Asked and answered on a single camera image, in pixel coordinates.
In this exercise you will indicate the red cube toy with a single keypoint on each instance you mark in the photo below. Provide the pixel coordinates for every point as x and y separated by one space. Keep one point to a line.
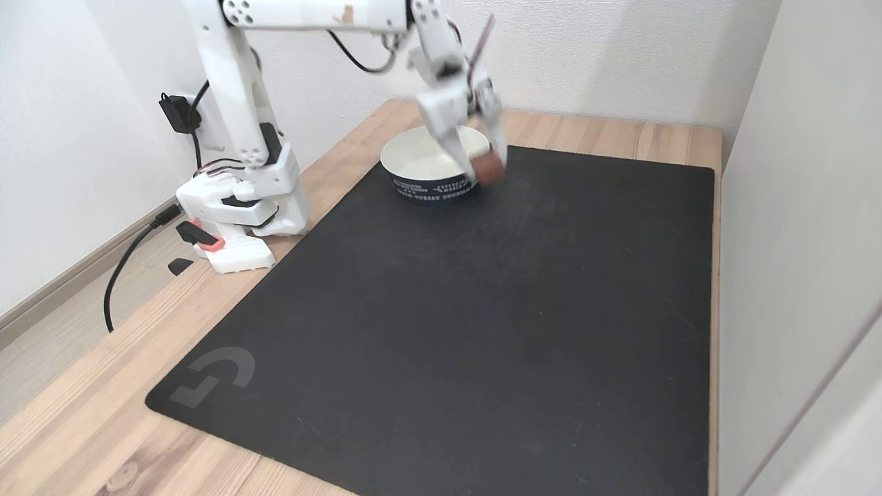
488 169

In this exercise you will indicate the white bowl with navy band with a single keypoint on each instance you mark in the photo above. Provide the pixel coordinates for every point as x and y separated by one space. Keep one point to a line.
427 186

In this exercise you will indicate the black desk mat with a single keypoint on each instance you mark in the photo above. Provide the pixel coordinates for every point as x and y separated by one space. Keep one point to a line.
482 310

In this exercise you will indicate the black and orange table clamp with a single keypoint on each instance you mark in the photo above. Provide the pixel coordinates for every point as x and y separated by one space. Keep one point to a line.
207 240

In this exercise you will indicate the white cabinet side panel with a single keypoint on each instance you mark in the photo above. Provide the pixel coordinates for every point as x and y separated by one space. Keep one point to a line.
792 207

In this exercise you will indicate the black wall power adapter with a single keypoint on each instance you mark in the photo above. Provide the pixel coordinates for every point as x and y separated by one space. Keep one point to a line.
178 114

